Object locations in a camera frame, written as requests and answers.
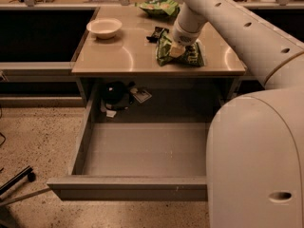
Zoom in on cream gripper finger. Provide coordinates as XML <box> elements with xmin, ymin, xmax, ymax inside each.
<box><xmin>169</xmin><ymin>43</ymin><xmax>185</xmax><ymax>58</ymax></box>

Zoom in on green jalapeno chip bag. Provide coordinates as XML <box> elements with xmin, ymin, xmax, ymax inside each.
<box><xmin>156</xmin><ymin>31</ymin><xmax>204</xmax><ymax>67</ymax></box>

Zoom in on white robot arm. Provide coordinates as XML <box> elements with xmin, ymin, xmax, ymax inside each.
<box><xmin>173</xmin><ymin>0</ymin><xmax>304</xmax><ymax>228</ymax></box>

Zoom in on green chip bag on counter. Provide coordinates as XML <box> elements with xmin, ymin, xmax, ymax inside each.
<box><xmin>136</xmin><ymin>0</ymin><xmax>180</xmax><ymax>17</ymax></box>

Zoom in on grey counter cabinet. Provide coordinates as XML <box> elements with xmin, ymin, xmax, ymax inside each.
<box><xmin>72</xmin><ymin>6</ymin><xmax>245</xmax><ymax>107</ymax></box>

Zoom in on black round device under counter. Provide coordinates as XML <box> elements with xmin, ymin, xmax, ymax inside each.
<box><xmin>102</xmin><ymin>81</ymin><xmax>135</xmax><ymax>111</ymax></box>

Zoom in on open grey drawer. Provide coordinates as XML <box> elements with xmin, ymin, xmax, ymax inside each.
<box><xmin>47</xmin><ymin>84</ymin><xmax>219</xmax><ymax>201</ymax></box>

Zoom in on black snack bar wrapper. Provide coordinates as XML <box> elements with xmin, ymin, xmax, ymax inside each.
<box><xmin>146</xmin><ymin>27</ymin><xmax>169</xmax><ymax>43</ymax></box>

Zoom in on white bowl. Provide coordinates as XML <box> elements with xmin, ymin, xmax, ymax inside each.
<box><xmin>86</xmin><ymin>18</ymin><xmax>123</xmax><ymax>39</ymax></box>

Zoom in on black stand leg with wheel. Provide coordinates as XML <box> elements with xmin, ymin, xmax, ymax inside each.
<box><xmin>0</xmin><ymin>166</ymin><xmax>36</xmax><ymax>195</ymax></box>

